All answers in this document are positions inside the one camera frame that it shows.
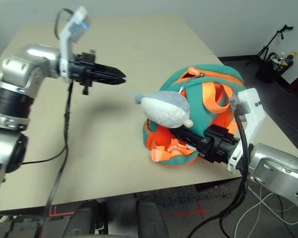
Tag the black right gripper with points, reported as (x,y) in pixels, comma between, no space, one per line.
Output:
(218,146)

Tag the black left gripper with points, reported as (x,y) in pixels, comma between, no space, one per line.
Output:
(83,70)

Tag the orange teal backpack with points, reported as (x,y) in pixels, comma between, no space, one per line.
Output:
(198,116)

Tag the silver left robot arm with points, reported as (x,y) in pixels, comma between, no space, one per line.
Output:
(22,72)

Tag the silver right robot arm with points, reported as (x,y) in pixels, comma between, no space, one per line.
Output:
(275,166)

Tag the grey white plush whale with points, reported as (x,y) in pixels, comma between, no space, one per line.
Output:
(163,111)

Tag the dark right robot leg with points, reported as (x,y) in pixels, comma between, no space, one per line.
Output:
(151,215)

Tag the dark robot leg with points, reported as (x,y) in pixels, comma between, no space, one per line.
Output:
(86,218)
(151,215)

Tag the black bin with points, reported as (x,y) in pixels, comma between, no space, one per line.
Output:
(267,72)

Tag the black tripod stand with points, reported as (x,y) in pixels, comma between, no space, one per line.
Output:
(272,41)

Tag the yellow capped bottle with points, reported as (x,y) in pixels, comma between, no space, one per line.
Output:
(290,58)

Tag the dark left robot leg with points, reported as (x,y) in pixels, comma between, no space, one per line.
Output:
(86,218)

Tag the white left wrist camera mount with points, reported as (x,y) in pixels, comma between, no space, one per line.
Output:
(65,49)

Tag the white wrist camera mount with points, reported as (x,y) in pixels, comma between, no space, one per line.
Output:
(250,109)
(65,49)

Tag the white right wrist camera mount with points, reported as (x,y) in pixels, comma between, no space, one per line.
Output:
(250,109)

